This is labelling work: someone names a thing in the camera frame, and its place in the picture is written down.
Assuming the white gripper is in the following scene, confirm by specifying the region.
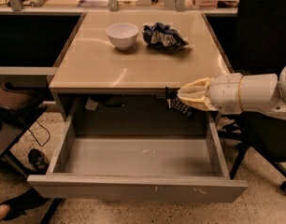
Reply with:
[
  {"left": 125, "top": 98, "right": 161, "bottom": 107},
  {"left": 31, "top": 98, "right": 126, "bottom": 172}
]
[{"left": 178, "top": 73, "right": 243, "bottom": 115}]

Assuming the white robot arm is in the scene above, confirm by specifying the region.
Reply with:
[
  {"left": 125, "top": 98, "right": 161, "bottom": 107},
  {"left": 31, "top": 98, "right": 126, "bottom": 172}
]
[{"left": 177, "top": 66, "right": 286, "bottom": 120}]

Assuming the open grey top drawer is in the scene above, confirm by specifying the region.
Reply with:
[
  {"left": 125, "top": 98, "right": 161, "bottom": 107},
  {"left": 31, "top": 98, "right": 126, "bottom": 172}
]
[{"left": 26, "top": 96, "right": 249, "bottom": 203}]

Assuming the beige topped drawer cabinet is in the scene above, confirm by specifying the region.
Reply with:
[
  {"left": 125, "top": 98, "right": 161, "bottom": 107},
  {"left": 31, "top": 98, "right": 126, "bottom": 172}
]
[{"left": 50, "top": 10, "right": 231, "bottom": 117}]

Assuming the crumpled blue chip bag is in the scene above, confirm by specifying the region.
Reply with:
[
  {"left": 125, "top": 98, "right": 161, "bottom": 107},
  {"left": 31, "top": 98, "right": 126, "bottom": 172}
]
[{"left": 142, "top": 22, "right": 188, "bottom": 50}]

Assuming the white ceramic bowl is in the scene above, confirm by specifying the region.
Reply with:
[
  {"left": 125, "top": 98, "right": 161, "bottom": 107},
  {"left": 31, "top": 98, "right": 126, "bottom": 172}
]
[{"left": 106, "top": 23, "right": 138, "bottom": 50}]

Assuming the black office chair right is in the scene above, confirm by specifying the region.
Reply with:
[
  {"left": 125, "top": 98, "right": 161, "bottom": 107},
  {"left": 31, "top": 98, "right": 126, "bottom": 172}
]
[{"left": 219, "top": 0, "right": 286, "bottom": 192}]

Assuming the brown seat chair left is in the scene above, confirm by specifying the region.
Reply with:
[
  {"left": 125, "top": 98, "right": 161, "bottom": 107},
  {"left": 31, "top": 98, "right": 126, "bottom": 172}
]
[{"left": 0, "top": 82, "right": 47, "bottom": 176}]

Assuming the person's foot in black sandal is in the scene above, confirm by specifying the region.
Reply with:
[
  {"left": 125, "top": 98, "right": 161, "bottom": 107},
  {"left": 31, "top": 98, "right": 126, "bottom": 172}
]
[{"left": 0, "top": 189, "right": 49, "bottom": 221}]

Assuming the black cable on floor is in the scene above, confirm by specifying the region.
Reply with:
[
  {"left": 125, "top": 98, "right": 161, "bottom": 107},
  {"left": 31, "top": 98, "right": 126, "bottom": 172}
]
[{"left": 25, "top": 120, "right": 51, "bottom": 147}]

